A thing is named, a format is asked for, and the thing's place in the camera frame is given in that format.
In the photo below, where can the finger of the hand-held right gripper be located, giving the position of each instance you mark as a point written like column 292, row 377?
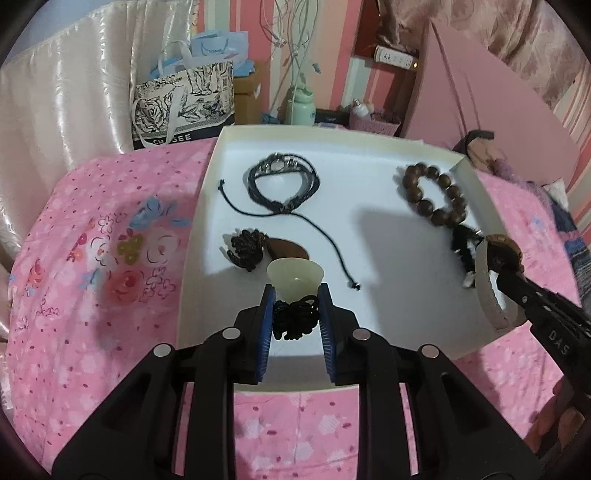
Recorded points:
column 521, row 286

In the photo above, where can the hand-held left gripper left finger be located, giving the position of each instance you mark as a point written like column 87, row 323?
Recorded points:
column 265, row 323

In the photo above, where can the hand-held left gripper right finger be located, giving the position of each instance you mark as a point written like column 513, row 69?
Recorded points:
column 328, row 323

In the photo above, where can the pale jade pendant black knot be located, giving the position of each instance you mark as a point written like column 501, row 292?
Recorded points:
column 295, row 274

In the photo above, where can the shallow white cardboard box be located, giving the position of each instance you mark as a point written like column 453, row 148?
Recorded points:
column 369, row 194

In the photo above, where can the person's right hand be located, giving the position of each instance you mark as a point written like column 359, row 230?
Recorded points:
column 561, row 415

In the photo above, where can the blue patterned quilt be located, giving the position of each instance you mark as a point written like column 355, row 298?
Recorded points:
column 570, row 226

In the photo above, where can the purple knitted cloth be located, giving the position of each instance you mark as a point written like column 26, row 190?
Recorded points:
column 505, row 168

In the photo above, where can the pink floral bedsheet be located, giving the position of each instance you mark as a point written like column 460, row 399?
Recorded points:
column 92, row 277

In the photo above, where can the pink board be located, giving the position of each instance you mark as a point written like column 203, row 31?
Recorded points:
column 471, row 92

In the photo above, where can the pink plastic basket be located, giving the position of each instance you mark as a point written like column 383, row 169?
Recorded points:
column 374, row 122

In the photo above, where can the mint green bottle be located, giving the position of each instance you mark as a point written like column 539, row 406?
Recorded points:
column 300, row 108

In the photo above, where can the brown cardboard box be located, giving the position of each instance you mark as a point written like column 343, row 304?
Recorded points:
column 247, row 97

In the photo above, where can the black and white printed gift bag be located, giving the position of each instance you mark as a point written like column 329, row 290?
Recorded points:
column 182, row 101

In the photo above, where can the pink patterned curtain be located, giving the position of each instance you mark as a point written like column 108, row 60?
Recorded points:
column 508, row 41

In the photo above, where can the white power strip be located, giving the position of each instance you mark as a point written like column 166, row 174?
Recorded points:
column 392, row 55

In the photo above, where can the light blue paper bag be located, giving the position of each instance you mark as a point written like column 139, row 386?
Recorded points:
column 217, row 46

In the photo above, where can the white satin cloth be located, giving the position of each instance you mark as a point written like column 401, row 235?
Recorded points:
column 69, row 92

